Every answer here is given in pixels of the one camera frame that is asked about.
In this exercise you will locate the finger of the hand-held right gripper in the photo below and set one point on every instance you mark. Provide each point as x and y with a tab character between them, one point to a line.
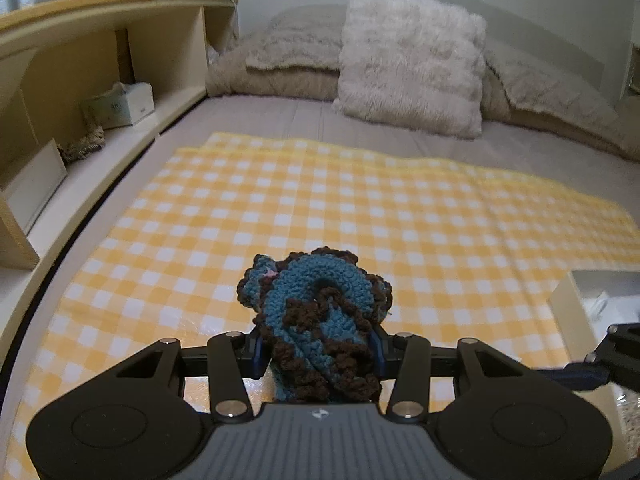
585	377

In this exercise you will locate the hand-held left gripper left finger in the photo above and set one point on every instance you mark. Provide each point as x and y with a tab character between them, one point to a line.
250	355

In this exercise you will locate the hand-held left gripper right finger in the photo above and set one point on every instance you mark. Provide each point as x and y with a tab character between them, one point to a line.
378	355

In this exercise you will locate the white cardboard tray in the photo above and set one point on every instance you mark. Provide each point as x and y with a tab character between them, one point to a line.
570	300

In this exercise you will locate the blue and brown crocheted piece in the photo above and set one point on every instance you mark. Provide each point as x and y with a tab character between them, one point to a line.
310	300

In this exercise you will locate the yellow checked blanket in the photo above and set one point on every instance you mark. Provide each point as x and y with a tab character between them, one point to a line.
350	200

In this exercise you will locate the tan plush pillow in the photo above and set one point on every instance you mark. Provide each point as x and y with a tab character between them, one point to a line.
270	80
575	132

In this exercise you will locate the woven fibre bundle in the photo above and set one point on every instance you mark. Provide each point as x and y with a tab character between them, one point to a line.
82	144

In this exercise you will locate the white flat box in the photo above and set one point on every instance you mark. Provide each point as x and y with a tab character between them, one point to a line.
35	185

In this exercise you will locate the tissue box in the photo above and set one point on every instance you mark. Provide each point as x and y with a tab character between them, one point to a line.
120	106

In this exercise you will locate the fluffy white pillow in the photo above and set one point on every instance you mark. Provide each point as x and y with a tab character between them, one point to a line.
410	60

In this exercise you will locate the beige quilted pillow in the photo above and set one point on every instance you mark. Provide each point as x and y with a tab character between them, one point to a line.
550	80
300	35

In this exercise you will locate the grey headboard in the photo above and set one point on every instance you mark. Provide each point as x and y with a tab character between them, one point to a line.
525	25

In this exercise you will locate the wooden bedside shelf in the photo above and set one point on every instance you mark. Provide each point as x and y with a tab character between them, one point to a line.
75	25

